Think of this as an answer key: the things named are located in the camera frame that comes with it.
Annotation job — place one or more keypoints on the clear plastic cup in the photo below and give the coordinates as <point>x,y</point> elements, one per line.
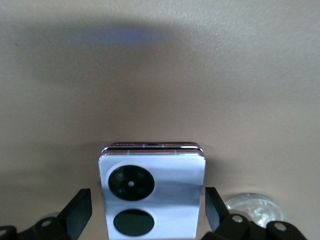
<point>255,205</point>

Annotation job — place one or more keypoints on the lilac flip phone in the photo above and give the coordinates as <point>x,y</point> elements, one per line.
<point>175,175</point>

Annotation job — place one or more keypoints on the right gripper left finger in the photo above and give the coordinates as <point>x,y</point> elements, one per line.
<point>77,212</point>

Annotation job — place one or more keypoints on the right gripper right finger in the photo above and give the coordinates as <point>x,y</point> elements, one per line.
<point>215,212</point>

